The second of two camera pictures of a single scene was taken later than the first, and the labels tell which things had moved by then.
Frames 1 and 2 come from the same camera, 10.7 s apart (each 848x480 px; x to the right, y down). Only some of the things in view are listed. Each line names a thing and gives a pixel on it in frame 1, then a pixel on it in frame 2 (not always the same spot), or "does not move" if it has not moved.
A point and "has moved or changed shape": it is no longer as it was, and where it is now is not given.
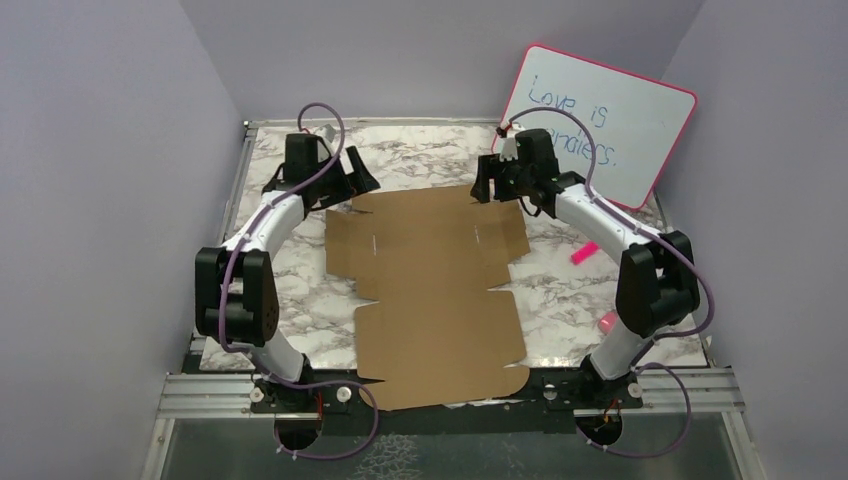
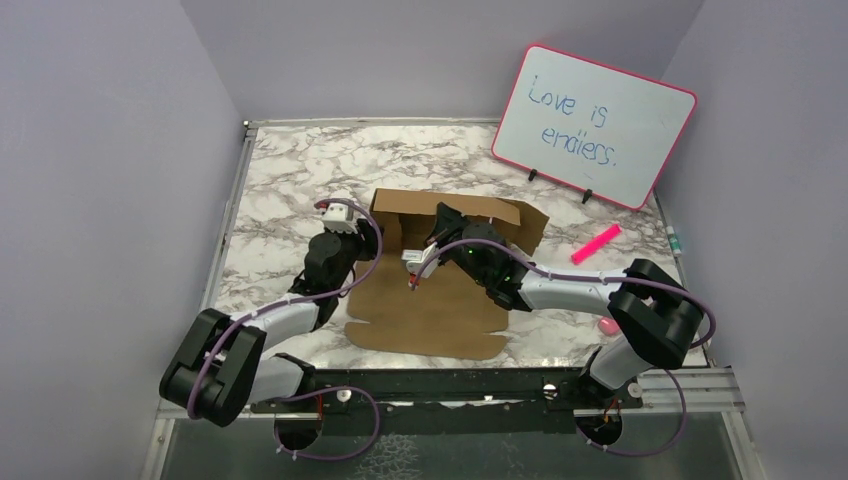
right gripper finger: [481, 189] -> [444, 230]
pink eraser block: [607, 321] does not move
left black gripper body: [334, 177] -> [354, 247]
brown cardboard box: [437, 330] has moved or changed shape
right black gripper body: [513, 182] -> [457, 257]
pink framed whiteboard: [633, 123] does not move
